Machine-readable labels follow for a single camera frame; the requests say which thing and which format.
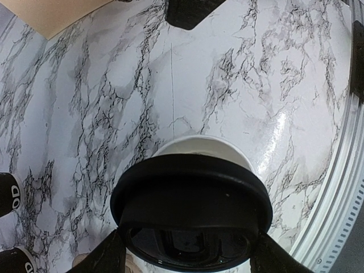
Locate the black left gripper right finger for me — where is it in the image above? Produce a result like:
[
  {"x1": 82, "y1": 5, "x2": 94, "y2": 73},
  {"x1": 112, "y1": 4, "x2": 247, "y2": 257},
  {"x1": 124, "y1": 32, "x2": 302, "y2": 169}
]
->
[{"x1": 250, "y1": 232, "x2": 310, "y2": 273}]

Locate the aluminium front frame rail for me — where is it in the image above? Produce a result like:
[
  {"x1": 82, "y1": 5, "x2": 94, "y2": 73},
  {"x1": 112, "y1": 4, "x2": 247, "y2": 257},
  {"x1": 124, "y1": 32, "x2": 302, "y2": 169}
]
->
[{"x1": 291, "y1": 1, "x2": 363, "y2": 272}]

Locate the single black paper cup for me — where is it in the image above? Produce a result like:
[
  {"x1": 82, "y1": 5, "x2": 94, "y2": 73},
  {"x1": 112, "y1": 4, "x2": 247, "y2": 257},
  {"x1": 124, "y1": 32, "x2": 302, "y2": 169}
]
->
[
  {"x1": 153, "y1": 135, "x2": 255, "y2": 173},
  {"x1": 0, "y1": 172, "x2": 24, "y2": 217}
]

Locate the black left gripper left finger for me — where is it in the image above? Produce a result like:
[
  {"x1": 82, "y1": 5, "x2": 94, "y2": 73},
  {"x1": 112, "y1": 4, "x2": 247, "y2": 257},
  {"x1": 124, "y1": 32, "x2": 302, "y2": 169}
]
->
[{"x1": 72, "y1": 230, "x2": 126, "y2": 273}]

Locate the brown cardboard cup carrier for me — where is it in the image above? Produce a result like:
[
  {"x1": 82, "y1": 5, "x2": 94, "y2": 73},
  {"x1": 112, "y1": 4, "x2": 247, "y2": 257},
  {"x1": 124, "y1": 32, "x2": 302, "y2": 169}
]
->
[{"x1": 72, "y1": 253, "x2": 142, "y2": 273}]

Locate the brown paper takeout bag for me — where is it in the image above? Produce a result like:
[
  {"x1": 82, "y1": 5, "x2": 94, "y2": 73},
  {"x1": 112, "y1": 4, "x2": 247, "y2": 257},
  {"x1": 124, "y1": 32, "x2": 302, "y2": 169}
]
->
[{"x1": 1, "y1": 0, "x2": 110, "y2": 40}]

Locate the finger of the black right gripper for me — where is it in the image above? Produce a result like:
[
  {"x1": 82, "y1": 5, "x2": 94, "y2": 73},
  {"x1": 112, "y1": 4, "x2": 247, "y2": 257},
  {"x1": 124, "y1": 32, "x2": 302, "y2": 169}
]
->
[{"x1": 165, "y1": 0, "x2": 225, "y2": 30}]

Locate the stack of black paper cups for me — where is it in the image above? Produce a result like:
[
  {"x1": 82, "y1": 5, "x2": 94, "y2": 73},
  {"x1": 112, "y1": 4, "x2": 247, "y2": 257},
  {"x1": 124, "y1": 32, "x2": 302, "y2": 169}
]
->
[{"x1": 0, "y1": 247, "x2": 36, "y2": 273}]

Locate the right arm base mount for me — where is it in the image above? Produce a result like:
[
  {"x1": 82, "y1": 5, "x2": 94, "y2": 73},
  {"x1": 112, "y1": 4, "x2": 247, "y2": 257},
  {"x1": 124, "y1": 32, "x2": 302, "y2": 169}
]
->
[{"x1": 350, "y1": 20, "x2": 363, "y2": 103}]

